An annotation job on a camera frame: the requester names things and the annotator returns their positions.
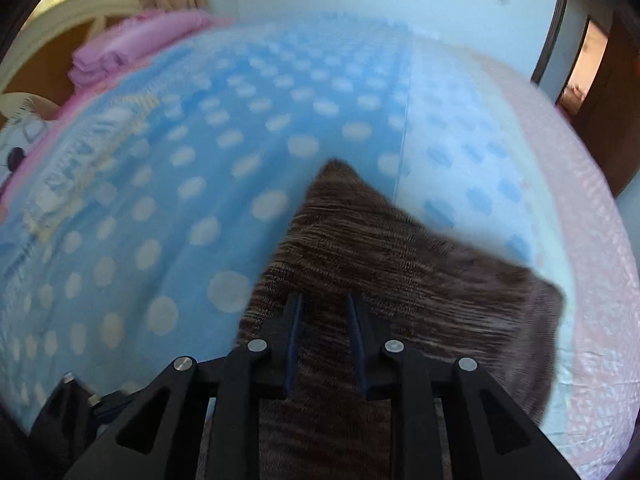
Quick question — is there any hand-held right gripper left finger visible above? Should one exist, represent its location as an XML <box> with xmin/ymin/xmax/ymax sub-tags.
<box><xmin>62</xmin><ymin>290</ymin><xmax>305</xmax><ymax>480</ymax></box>

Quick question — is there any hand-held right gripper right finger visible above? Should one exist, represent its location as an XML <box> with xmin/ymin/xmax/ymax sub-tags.
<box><xmin>346</xmin><ymin>290</ymin><xmax>582</xmax><ymax>480</ymax></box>

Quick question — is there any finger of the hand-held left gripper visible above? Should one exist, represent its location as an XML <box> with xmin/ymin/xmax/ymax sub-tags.
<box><xmin>87</xmin><ymin>389</ymin><xmax>147</xmax><ymax>427</ymax></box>

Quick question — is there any brown knitted sweater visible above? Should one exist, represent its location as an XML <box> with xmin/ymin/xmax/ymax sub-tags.
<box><xmin>197</xmin><ymin>158</ymin><xmax>569</xmax><ymax>480</ymax></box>

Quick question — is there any blue printed blanket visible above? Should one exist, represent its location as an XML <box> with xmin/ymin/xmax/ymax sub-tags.
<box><xmin>0</xmin><ymin>10</ymin><xmax>576</xmax><ymax>443</ymax></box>

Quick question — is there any pink bed sheet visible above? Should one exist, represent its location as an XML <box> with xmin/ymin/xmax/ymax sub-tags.
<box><xmin>0</xmin><ymin>10</ymin><xmax>637</xmax><ymax>480</ymax></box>

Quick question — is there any white patterned pillow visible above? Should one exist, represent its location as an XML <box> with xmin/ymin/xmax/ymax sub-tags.
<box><xmin>0</xmin><ymin>92</ymin><xmax>64</xmax><ymax>196</ymax></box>

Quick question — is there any folded pink quilt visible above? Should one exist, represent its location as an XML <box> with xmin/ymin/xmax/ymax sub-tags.
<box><xmin>67</xmin><ymin>8</ymin><xmax>234</xmax><ymax>92</ymax></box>

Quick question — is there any brown wooden door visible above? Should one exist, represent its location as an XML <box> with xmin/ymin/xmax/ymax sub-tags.
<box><xmin>580</xmin><ymin>7</ymin><xmax>640</xmax><ymax>199</ymax></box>

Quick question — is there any cream and wood headboard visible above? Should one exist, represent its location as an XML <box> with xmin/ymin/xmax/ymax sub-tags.
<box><xmin>0</xmin><ymin>0</ymin><xmax>157</xmax><ymax>127</ymax></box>

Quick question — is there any dark wooden door frame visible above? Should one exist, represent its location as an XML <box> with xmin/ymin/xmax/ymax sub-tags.
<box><xmin>530</xmin><ymin>0</ymin><xmax>609</xmax><ymax>107</ymax></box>

